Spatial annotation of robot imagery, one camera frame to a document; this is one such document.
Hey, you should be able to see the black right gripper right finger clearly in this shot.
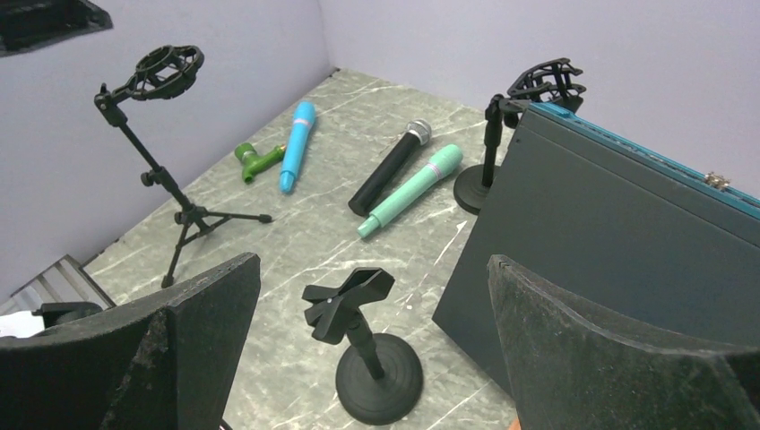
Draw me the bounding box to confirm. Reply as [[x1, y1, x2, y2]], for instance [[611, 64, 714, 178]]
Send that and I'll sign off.
[[488, 256, 759, 429]]

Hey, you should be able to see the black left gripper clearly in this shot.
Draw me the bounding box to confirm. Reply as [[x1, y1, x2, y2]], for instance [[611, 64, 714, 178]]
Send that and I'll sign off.
[[1, 0, 113, 57]]

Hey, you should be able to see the black shock mount desk stand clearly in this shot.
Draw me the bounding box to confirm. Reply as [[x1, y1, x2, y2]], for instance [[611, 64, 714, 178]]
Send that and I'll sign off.
[[453, 57, 588, 216]]

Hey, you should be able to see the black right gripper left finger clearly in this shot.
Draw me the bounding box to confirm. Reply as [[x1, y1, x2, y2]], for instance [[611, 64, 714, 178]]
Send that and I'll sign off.
[[1, 253, 261, 429]]

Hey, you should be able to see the mint green microphone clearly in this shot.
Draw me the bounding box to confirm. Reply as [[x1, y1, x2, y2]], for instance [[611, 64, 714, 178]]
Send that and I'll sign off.
[[357, 144, 463, 238]]

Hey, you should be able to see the dark grey network switch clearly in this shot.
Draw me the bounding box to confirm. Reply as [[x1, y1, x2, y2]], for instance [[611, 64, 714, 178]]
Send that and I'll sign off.
[[433, 103, 759, 391]]

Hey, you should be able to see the blue microphone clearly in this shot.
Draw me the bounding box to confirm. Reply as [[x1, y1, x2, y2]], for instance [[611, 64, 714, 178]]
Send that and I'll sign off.
[[280, 100, 316, 194]]

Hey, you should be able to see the black clip desk stand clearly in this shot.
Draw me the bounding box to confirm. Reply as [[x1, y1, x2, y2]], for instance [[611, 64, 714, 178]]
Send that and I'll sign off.
[[301, 267, 424, 426]]

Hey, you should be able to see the black tripod shock mount stand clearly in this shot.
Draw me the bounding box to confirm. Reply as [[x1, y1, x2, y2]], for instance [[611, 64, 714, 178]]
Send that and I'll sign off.
[[93, 45, 272, 288]]

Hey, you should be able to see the green pipe fitting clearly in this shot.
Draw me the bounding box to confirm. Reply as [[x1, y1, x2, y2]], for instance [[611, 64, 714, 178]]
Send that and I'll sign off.
[[234, 142, 286, 185]]

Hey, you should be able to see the silver head black microphone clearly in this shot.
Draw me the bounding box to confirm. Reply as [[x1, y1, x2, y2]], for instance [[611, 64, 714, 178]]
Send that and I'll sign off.
[[348, 119, 432, 217]]

